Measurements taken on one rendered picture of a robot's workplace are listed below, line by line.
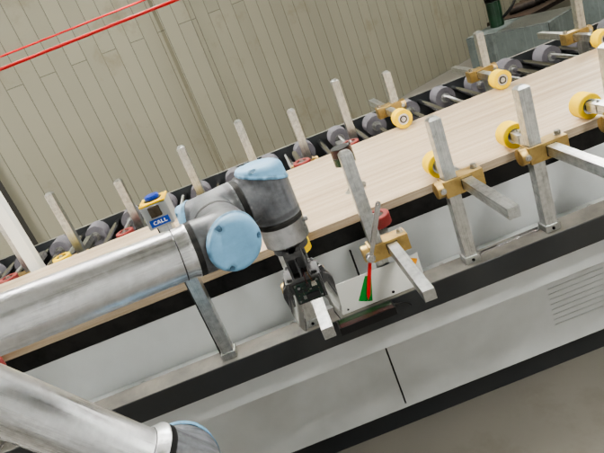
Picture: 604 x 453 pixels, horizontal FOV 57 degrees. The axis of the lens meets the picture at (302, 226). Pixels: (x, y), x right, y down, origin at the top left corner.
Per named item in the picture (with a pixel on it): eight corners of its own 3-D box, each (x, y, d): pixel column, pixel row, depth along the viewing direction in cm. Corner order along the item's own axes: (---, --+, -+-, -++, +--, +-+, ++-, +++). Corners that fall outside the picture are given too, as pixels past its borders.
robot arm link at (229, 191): (176, 217, 93) (243, 185, 96) (165, 203, 103) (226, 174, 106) (199, 264, 96) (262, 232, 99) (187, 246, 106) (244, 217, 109)
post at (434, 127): (481, 268, 163) (439, 114, 145) (470, 272, 163) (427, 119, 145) (475, 263, 166) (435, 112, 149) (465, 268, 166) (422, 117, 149)
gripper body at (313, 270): (294, 310, 109) (271, 258, 104) (290, 290, 117) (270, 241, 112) (331, 297, 108) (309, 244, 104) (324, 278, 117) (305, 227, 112)
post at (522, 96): (561, 239, 163) (529, 83, 146) (549, 244, 163) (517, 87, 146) (554, 235, 167) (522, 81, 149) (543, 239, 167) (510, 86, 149)
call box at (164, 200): (176, 224, 144) (164, 197, 141) (151, 234, 144) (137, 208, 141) (178, 215, 150) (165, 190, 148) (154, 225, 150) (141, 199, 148)
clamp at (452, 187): (487, 184, 153) (483, 167, 151) (441, 202, 153) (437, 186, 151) (477, 178, 158) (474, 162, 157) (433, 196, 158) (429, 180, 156)
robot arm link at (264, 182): (224, 170, 106) (270, 148, 108) (249, 227, 110) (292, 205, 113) (237, 178, 97) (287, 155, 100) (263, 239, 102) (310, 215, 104)
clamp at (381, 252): (412, 248, 157) (407, 233, 155) (367, 266, 157) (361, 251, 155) (405, 241, 162) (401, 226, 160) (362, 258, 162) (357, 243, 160)
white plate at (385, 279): (426, 282, 161) (417, 253, 157) (342, 315, 161) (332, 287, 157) (425, 281, 161) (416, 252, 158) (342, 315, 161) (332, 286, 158)
